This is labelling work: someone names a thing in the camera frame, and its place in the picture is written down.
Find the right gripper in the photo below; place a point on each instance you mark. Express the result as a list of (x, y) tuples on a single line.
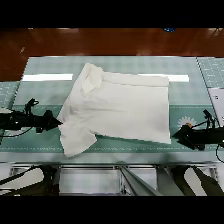
[(193, 136)]

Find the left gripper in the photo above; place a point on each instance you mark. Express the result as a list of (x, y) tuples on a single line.
[(41, 122)]

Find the white shirt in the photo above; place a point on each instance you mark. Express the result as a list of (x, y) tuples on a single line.
[(126, 106)]

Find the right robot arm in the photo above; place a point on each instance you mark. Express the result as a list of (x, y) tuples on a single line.
[(215, 133)]

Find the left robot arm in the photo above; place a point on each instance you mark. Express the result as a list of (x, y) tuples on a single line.
[(13, 120)]

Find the white garment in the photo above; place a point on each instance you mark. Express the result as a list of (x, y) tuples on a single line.
[(218, 105)]

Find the silver frame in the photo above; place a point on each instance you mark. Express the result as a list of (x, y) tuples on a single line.
[(140, 187)]

